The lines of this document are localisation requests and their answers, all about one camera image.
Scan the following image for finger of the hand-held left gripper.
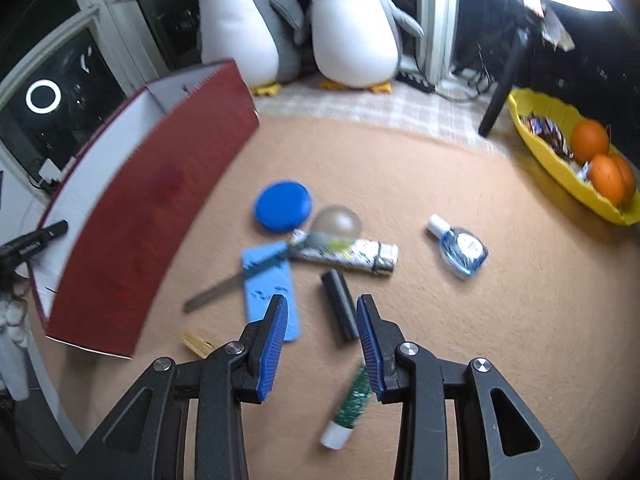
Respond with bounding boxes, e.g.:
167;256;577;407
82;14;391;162
34;219;70;251

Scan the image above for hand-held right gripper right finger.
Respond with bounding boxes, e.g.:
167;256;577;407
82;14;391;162
355;295;579;480

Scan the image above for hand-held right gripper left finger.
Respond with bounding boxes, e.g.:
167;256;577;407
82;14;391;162
62;294;289;480

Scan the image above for black cylinder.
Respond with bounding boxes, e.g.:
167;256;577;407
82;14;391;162
320;269;361;346

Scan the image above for rectangular card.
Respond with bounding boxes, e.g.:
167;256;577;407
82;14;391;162
242;241;303;344

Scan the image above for green glue stick white cap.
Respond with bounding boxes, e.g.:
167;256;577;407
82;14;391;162
320;361;374;450

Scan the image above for tube with grey cap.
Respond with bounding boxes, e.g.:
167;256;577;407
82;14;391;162
289;229;400;281

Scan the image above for red cardboard box white inside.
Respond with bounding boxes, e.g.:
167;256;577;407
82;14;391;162
27;59;261;360

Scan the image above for grey plastic spoon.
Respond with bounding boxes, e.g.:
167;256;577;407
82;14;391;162
183;204;362;314

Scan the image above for clear blue bottle white cap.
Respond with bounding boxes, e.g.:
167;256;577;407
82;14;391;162
426;213;490;279

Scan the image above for blue round lid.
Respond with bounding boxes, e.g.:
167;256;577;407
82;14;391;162
254;180;314;235

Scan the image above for white charger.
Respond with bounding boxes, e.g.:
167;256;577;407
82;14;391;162
29;157;66;186

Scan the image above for wooden clothespin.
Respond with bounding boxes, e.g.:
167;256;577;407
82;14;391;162
181;330;217;360

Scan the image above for tan felt mat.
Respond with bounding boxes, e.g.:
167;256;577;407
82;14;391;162
30;109;640;480

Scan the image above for white grey cloth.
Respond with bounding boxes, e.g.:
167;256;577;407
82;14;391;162
0;280;32;402

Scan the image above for checkered cloth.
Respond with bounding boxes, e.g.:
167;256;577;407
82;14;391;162
251;81;507;157

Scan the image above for black power strip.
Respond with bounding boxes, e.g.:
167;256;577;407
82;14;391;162
397;70;436;94

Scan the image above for wrapped candies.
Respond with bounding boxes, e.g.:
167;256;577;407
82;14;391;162
520;114;596;183

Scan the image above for white grey penguin plush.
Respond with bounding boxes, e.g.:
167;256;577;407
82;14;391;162
193;0;307;97
304;0;426;94

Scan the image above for orange fruit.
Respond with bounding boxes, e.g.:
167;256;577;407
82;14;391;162
587;154;627;206
570;119;612;164
611;153;637;199

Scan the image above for paper tags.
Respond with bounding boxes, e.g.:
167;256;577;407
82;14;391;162
524;0;577;52

